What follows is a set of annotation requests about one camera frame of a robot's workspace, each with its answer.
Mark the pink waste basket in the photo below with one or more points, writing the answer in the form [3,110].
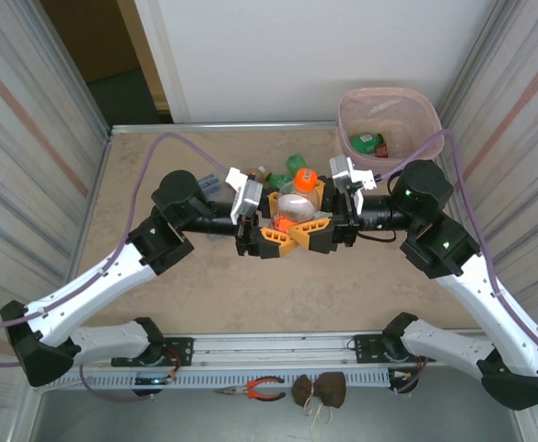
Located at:
[361,162]

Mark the white door frame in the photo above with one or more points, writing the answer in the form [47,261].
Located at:
[158,46]

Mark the red label amber tea bottle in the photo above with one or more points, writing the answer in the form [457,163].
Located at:
[260,171]

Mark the blue white label water bottle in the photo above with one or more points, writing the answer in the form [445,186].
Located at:
[211,184]

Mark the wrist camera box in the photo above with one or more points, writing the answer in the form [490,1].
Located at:
[246,193]
[342,168]

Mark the brown wooden door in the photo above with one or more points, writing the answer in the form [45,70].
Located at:
[89,37]

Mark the aluminium back rail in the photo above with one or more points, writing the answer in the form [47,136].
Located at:
[227,126]

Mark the grey metal shelf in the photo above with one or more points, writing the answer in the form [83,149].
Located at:
[181,419]

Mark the green Sprite bottle yellow cap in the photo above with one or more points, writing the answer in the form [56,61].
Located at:
[278,178]
[296,164]

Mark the brown cloth pouch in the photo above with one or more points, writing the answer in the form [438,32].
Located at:
[329,389]

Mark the large green soda bottle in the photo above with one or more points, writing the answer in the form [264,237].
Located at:
[366,143]

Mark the aluminium front rail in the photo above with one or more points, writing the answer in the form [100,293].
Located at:
[273,347]

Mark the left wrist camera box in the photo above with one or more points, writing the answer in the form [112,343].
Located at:
[246,193]

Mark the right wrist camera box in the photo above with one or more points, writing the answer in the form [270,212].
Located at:
[342,168]

